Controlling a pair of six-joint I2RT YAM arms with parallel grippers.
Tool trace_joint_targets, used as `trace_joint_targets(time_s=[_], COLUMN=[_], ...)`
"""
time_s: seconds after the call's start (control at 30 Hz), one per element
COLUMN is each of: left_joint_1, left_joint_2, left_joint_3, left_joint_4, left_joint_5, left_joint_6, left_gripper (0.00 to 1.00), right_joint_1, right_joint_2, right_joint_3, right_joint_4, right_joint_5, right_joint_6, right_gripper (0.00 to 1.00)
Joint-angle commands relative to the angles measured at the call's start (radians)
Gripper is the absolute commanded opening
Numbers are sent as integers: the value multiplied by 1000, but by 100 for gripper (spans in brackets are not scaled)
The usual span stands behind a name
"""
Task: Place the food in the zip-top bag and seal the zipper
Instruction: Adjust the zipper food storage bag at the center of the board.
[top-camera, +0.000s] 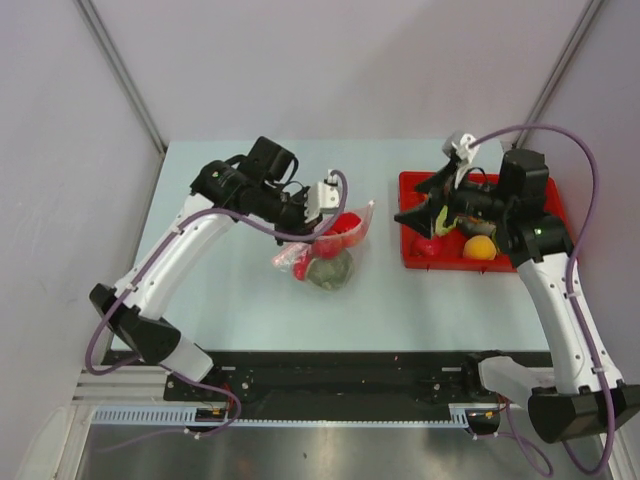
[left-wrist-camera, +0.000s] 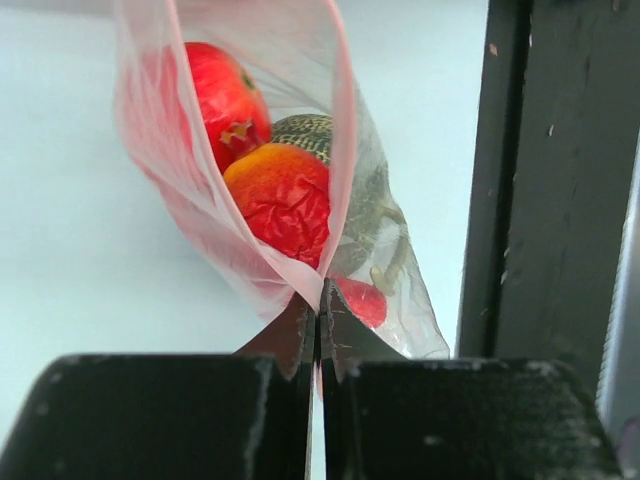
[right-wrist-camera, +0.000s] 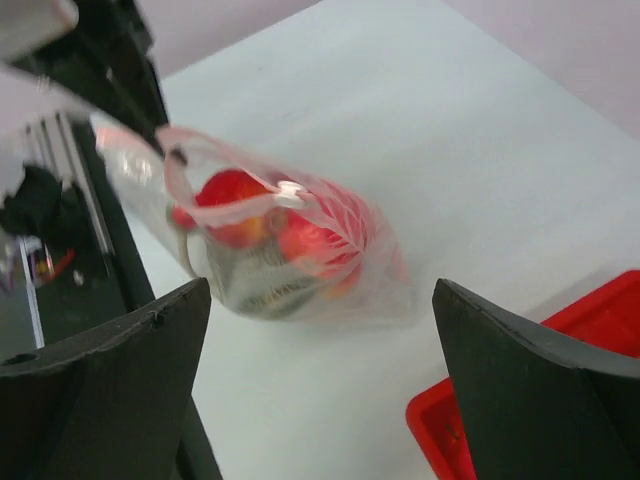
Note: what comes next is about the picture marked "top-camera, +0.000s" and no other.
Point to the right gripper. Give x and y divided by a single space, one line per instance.
421 219

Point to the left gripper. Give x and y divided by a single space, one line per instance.
299 226

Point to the red toy chili pepper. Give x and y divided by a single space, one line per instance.
302 263

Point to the red toy apple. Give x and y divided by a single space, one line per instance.
347 232

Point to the clear pink-dotted zip bag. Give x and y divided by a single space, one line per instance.
284 260

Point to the green toy melon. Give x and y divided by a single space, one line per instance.
330 274

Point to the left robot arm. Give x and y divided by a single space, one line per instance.
133 308

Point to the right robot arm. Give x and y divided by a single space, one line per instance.
588 395

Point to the green toy cabbage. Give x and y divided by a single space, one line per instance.
445 223

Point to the dark toy eggplant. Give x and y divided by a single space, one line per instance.
471 227

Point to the red toy tomato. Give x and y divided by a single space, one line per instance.
426 247

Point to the red plastic tray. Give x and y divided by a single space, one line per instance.
444 252

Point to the yellow-orange toy apricot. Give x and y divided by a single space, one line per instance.
479 247

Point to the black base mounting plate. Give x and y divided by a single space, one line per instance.
348 386

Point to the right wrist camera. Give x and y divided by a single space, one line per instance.
460 151

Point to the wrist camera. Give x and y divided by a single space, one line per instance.
322 198
460 151

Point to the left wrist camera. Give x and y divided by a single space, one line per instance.
322 198

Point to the aluminium frame rail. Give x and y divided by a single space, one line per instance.
132 385

